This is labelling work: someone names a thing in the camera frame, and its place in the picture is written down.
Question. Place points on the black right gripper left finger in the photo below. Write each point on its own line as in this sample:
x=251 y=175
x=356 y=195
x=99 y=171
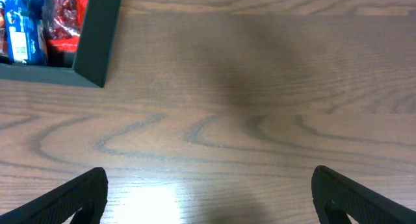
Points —
x=83 y=199

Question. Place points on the blue Oreo cookie pack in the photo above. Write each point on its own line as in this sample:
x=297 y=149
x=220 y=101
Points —
x=25 y=32

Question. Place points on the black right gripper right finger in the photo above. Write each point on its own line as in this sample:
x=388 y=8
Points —
x=338 y=199

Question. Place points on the red Hello Panda box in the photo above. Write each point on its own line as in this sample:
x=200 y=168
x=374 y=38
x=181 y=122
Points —
x=3 y=36

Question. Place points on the dark green gift box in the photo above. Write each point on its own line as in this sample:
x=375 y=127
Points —
x=88 y=66

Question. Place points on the red Hacks candy bag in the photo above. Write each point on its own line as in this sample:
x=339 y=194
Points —
x=63 y=22

